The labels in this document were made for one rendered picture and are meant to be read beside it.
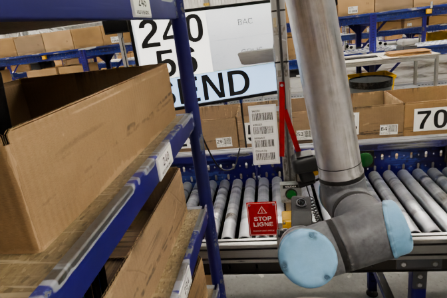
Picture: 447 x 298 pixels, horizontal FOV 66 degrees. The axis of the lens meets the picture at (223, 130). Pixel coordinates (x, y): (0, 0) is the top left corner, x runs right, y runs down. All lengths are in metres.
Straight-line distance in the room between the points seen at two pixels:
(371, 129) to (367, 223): 1.19
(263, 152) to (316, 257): 0.57
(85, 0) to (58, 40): 6.92
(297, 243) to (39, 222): 0.40
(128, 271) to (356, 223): 0.36
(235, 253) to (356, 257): 0.75
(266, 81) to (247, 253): 0.61
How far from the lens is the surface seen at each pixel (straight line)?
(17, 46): 7.73
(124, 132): 0.44
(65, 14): 0.30
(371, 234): 0.62
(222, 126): 1.73
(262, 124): 1.08
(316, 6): 0.65
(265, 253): 1.31
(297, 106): 1.99
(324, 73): 0.66
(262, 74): 1.16
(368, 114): 1.76
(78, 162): 0.36
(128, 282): 0.47
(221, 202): 1.56
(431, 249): 1.39
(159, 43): 1.10
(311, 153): 1.08
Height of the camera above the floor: 1.49
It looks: 17 degrees down
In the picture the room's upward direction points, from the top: 7 degrees counter-clockwise
